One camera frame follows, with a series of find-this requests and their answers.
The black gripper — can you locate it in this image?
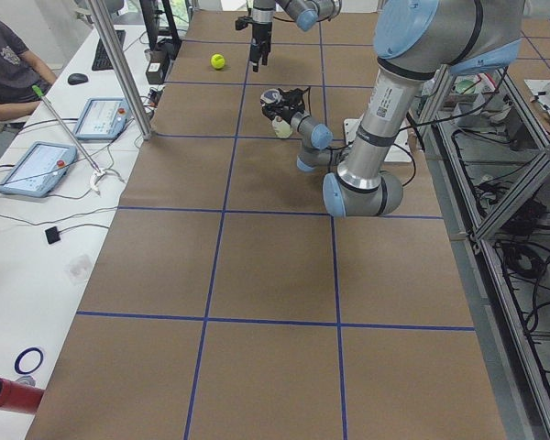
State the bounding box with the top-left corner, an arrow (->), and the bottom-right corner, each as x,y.
283,88 -> 310,120
235,16 -> 272,72

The white blue tennis ball can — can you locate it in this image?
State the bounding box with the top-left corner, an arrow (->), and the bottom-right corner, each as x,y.
260,88 -> 292,138

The Roland Garros tennis ball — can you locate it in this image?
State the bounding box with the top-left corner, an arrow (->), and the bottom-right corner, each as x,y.
210,53 -> 226,71

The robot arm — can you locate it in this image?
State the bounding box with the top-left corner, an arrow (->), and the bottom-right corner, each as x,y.
235,0 -> 342,72
261,1 -> 524,217

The black box with label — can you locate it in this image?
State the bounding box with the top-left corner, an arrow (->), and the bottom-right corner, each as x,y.
146,50 -> 170,85

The black monitor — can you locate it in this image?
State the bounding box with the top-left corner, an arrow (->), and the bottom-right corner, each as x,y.
139,0 -> 182,58

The black keyboard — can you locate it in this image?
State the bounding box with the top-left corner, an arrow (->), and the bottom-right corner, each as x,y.
91,28 -> 127,72

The upper teach pendant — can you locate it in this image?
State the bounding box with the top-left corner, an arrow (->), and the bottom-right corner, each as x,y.
73,97 -> 131,141

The teach pendant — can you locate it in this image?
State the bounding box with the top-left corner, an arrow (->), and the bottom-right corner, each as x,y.
0,141 -> 77,198
73,97 -> 131,141

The black computer mouse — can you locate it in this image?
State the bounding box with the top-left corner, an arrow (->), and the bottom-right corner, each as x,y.
67,73 -> 89,85

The metal rod green tip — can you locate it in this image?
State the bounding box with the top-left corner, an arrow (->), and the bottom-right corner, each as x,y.
31,85 -> 125,194

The seated person grey shirt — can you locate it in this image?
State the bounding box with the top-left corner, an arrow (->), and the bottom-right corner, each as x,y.
0,21 -> 57,122

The lower teach pendant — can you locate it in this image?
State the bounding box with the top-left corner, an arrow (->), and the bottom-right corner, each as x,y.
0,141 -> 77,198

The small black square pad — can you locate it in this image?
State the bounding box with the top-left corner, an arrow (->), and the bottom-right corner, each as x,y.
45,226 -> 61,245

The red cylinder background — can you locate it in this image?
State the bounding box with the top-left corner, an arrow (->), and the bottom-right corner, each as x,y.
0,378 -> 44,414

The aluminium frame post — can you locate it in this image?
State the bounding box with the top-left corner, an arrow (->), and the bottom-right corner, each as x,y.
86,0 -> 152,140

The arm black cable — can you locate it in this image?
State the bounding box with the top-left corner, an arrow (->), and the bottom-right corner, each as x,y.
329,109 -> 435,189

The blue tape ring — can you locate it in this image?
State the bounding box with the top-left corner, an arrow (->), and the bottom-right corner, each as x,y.
15,346 -> 46,375

